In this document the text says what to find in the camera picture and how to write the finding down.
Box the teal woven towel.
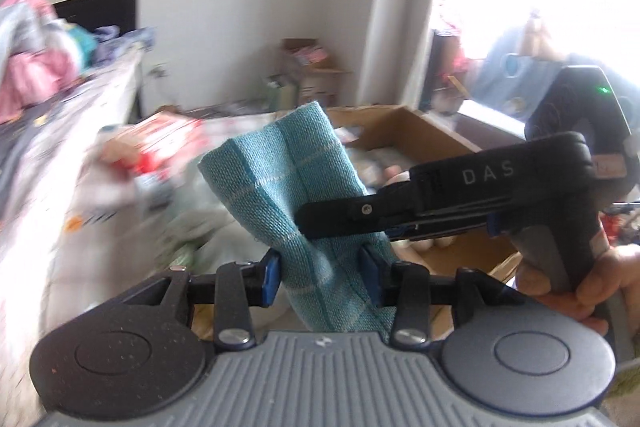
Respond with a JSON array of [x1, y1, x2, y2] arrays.
[[198, 103, 396, 337]]

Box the person's right hand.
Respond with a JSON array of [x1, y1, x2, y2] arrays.
[[515, 244, 640, 336]]

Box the large brown cardboard box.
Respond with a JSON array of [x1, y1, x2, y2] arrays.
[[198, 103, 518, 337]]

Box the translucent green plastic bag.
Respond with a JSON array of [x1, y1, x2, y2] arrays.
[[154, 164, 268, 275]]

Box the open cardboard box of items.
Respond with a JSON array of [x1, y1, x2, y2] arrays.
[[265, 38, 349, 112]]

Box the red wet wipes pack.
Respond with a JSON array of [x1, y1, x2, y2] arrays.
[[99, 112, 208, 179]]

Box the plaid floral mattress sheet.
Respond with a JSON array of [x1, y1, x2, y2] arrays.
[[1, 132, 198, 426]]

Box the white red-lined blanket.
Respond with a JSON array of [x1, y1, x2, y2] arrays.
[[1, 46, 143, 231]]

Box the pink crumpled clothing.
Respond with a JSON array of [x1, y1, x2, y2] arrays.
[[1, 0, 84, 122]]

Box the black headboard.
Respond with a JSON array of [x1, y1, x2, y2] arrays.
[[52, 0, 144, 122]]

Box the wall socket with cable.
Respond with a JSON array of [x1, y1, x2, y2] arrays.
[[148, 63, 168, 79]]

